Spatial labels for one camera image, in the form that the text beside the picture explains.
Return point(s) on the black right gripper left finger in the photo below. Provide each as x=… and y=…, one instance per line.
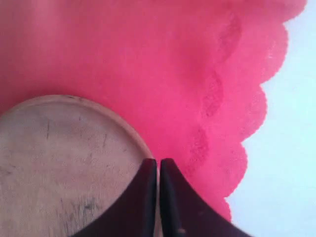
x=133, y=213

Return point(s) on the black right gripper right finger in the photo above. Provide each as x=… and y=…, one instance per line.
x=184, y=213

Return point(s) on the brown wooden plate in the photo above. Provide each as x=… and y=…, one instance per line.
x=63, y=162

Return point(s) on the red tablecloth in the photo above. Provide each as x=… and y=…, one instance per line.
x=186, y=74

